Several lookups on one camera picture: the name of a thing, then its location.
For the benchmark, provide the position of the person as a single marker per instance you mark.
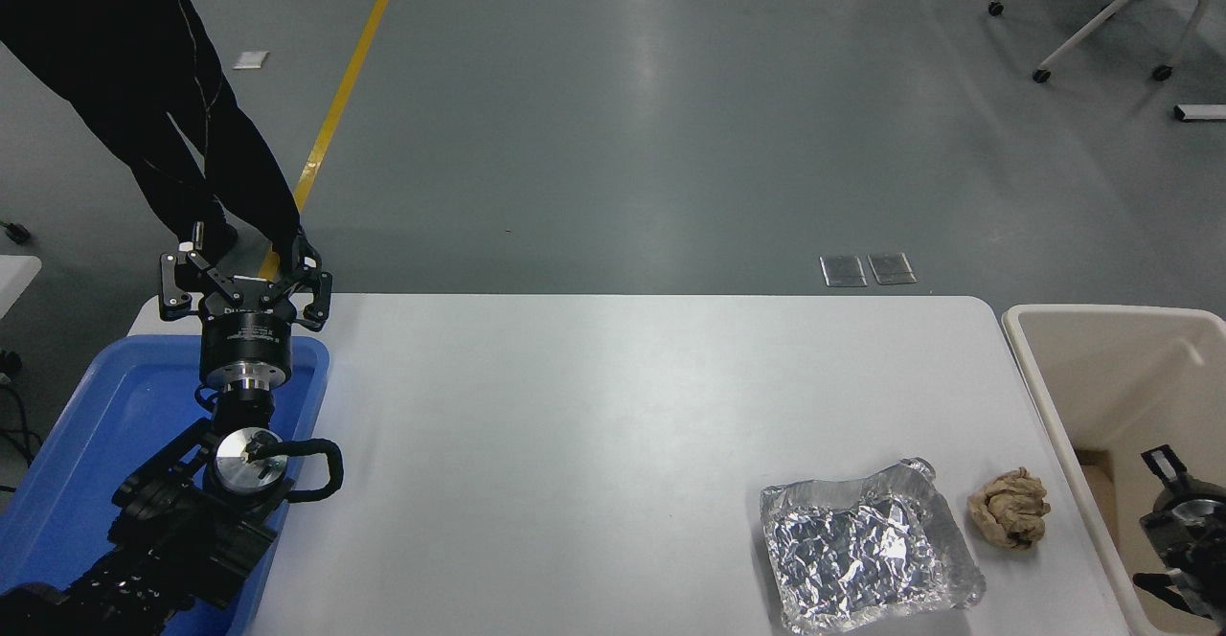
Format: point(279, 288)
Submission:
point(115, 52)

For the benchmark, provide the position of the crumpled tan paper ball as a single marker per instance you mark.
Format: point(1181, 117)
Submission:
point(1008, 510)

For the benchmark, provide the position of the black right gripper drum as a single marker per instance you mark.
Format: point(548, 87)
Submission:
point(1192, 533)

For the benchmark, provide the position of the large pale plastic bin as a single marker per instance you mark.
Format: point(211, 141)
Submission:
point(1121, 377)

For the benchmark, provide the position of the small white floor plate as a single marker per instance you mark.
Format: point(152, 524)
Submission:
point(251, 59)

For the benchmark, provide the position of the blue plastic tray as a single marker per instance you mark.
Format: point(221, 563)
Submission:
point(96, 425)

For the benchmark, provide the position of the silver floor outlet cover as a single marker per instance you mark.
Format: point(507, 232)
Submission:
point(892, 268)
point(844, 271)

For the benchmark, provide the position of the black plug on floor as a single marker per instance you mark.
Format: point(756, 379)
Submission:
point(14, 232)

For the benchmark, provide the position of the silver foil plate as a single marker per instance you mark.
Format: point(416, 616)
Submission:
point(862, 550)

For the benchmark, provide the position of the white bar on floor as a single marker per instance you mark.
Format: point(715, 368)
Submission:
point(1200, 112)

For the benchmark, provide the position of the white side table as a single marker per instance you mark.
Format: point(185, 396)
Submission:
point(14, 282)

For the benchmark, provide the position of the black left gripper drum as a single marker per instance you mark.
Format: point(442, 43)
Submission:
point(245, 339)

